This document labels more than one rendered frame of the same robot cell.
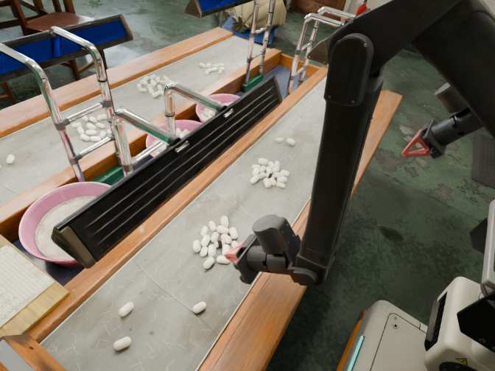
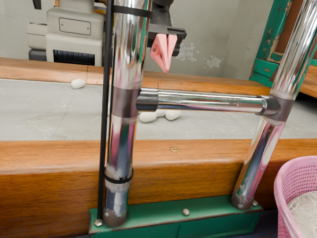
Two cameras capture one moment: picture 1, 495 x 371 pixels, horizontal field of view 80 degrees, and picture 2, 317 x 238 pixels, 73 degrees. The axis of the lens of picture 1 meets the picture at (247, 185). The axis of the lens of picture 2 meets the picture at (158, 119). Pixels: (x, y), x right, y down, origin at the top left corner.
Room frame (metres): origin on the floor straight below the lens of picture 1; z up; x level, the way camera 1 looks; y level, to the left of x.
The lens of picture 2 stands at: (0.71, 0.36, 0.89)
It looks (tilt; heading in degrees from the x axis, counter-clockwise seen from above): 23 degrees down; 227
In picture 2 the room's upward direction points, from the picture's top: 9 degrees clockwise
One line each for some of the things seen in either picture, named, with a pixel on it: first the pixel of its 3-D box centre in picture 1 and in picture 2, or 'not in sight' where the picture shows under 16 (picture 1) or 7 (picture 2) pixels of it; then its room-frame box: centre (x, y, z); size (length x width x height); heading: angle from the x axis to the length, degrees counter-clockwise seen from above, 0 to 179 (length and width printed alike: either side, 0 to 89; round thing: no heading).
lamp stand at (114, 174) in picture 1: (71, 120); not in sight; (0.68, 0.55, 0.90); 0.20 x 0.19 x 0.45; 156
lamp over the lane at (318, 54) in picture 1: (346, 31); not in sight; (1.37, -0.28, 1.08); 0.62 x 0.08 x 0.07; 156
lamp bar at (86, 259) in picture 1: (200, 140); not in sight; (0.48, 0.11, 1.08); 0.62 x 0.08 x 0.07; 156
